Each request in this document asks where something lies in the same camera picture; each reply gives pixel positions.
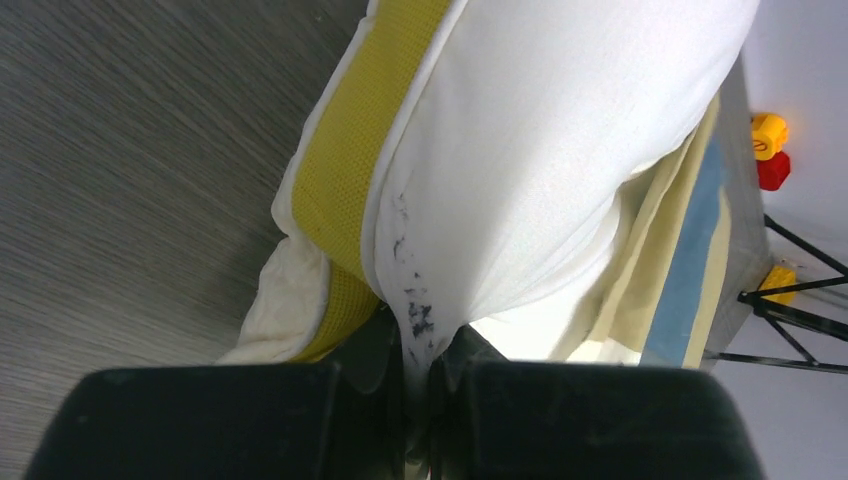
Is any white pillow with yellow edge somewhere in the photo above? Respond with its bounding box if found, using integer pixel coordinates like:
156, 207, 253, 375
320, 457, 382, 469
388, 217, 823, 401
223, 1, 758, 397

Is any red block toy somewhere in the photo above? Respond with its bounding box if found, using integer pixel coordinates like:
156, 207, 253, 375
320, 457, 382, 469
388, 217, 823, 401
757, 151, 791, 191

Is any yellow block toy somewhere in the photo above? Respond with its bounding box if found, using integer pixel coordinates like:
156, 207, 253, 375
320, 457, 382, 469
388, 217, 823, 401
751, 113, 789, 161

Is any black tripod stand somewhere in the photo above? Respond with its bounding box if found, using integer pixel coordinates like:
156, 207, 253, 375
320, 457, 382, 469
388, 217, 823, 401
704, 215, 847, 375

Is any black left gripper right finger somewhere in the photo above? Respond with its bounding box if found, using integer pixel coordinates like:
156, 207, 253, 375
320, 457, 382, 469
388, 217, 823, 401
429, 327, 764, 479

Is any blue tan white checked pillowcase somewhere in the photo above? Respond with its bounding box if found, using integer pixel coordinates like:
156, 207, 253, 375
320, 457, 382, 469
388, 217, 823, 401
552, 63, 771, 368

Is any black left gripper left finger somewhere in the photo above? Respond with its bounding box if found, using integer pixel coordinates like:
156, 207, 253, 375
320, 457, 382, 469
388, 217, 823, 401
25, 309, 404, 479

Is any yellow box by tripod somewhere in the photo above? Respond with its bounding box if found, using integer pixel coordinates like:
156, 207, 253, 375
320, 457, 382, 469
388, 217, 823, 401
759, 266, 797, 306

